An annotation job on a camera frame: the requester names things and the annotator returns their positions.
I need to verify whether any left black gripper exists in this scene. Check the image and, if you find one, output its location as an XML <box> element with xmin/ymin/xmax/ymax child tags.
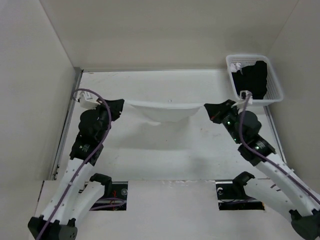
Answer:
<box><xmin>92</xmin><ymin>97</ymin><xmax>125</xmax><ymax>141</ymax></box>

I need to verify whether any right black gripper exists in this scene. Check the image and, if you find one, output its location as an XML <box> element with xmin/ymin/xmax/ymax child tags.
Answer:
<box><xmin>204</xmin><ymin>99</ymin><xmax>243</xmax><ymax>144</ymax></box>

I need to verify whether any white tank top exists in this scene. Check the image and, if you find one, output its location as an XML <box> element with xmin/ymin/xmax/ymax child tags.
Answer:
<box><xmin>124</xmin><ymin>99</ymin><xmax>204</xmax><ymax>123</ymax></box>

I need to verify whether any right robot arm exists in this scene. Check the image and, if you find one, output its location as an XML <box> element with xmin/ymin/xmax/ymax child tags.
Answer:
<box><xmin>204</xmin><ymin>99</ymin><xmax>320</xmax><ymax>240</ymax></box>

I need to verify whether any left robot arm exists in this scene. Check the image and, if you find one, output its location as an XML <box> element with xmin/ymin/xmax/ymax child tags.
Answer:
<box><xmin>27</xmin><ymin>99</ymin><xmax>125</xmax><ymax>240</ymax></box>

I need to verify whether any black tank top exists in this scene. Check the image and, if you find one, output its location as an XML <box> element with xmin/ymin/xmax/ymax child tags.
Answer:
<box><xmin>231</xmin><ymin>60</ymin><xmax>268</xmax><ymax>100</ymax></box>

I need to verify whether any small white cloth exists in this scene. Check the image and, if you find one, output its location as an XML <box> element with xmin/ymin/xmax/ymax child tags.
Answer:
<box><xmin>229</xmin><ymin>62</ymin><xmax>242</xmax><ymax>73</ymax></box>

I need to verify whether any white plastic basket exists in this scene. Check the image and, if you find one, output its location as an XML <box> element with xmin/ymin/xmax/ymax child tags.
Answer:
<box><xmin>225</xmin><ymin>54</ymin><xmax>284</xmax><ymax>107</ymax></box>

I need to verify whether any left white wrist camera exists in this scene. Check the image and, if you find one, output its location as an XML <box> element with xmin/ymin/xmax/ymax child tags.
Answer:
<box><xmin>75</xmin><ymin>91</ymin><xmax>100</xmax><ymax>110</ymax></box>

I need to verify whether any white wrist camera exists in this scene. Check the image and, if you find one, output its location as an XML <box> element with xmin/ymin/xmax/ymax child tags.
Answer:
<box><xmin>75</xmin><ymin>91</ymin><xmax>100</xmax><ymax>110</ymax></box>
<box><xmin>232</xmin><ymin>90</ymin><xmax>253</xmax><ymax>109</ymax></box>

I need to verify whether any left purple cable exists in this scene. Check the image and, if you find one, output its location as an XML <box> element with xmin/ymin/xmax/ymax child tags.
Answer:
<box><xmin>37</xmin><ymin>88</ymin><xmax>126</xmax><ymax>240</ymax></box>

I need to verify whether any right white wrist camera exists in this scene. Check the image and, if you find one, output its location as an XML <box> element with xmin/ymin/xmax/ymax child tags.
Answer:
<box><xmin>232</xmin><ymin>90</ymin><xmax>253</xmax><ymax>109</ymax></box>

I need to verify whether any metal table edge rail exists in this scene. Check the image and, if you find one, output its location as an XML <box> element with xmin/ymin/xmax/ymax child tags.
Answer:
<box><xmin>49</xmin><ymin>67</ymin><xmax>83</xmax><ymax>180</ymax></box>

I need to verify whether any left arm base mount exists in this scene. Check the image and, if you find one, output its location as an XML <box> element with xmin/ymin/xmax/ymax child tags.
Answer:
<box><xmin>90</xmin><ymin>181</ymin><xmax>129</xmax><ymax>211</ymax></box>

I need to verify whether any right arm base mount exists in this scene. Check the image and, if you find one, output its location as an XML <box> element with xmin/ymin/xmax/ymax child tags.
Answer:
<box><xmin>215</xmin><ymin>181</ymin><xmax>265</xmax><ymax>211</ymax></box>

